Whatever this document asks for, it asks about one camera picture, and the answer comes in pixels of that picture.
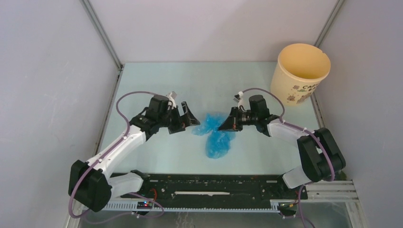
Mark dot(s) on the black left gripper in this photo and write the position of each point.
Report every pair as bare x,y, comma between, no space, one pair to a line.
177,127

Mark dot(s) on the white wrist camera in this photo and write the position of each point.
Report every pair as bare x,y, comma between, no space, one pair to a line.
171,96
239,99

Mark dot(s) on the aluminium corner frame left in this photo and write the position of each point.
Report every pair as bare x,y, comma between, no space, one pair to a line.
97,24

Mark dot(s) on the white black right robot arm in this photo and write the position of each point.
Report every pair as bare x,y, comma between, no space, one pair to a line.
319,153

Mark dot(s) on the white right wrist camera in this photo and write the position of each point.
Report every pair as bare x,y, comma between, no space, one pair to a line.
239,99

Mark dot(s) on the blue plastic trash bag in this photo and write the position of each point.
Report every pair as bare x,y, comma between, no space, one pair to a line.
218,142

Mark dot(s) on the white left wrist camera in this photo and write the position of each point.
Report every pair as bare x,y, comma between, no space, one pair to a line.
171,96

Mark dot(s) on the aluminium corner frame right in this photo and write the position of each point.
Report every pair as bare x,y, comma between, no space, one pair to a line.
329,22

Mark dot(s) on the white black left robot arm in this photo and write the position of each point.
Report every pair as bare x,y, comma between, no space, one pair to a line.
91,182

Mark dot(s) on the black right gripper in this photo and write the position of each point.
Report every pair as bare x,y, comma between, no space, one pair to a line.
230,124

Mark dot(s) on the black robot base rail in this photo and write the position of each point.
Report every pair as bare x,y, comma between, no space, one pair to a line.
219,191

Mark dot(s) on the yellow printed trash bin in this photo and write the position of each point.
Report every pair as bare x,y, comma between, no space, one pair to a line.
299,70

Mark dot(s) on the aluminium corner frame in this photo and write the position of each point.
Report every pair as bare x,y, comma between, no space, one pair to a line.
329,22
97,24

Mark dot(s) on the small lit circuit board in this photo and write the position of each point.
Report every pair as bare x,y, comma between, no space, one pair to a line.
144,205

